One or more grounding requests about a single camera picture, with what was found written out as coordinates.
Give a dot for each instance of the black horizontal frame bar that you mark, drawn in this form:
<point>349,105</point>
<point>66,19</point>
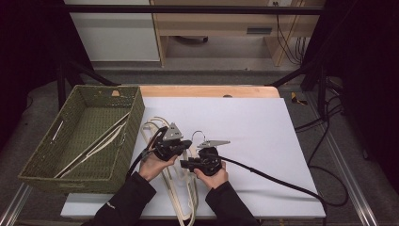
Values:
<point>188,9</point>

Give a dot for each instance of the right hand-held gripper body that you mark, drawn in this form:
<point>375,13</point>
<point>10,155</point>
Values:
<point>208,161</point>

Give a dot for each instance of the person's right hand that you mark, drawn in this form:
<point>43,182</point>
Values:
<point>215,181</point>

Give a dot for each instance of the yellow and black tool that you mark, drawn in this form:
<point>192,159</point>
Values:
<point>296,99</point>

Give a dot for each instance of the person's left hand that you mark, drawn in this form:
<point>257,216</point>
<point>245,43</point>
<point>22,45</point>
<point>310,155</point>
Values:
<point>153,166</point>

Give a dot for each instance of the black frame leg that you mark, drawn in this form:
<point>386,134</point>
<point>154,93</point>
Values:
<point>322,94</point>
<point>61,91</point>

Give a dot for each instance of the green woven basket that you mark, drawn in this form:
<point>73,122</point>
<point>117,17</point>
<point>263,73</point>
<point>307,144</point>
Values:
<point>78,125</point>

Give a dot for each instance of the aluminium rail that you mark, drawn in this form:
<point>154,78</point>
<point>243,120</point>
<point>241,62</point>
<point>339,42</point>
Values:
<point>14,207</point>
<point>360,207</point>

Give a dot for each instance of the dark curtain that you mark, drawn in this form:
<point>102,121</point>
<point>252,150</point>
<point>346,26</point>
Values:
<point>367,62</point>
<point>28,47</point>

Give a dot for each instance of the white cabinet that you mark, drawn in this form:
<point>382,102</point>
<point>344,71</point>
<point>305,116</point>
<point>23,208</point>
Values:
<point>116,37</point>

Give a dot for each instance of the wooden desk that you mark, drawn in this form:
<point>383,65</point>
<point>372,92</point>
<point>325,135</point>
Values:
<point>213,25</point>

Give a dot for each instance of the white table sheet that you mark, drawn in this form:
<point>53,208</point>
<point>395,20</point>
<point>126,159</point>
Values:
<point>257,125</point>

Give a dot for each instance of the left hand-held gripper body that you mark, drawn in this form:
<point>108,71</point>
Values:
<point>169,147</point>

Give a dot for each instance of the black chair base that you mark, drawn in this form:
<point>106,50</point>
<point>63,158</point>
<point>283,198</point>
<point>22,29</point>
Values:
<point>191,39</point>

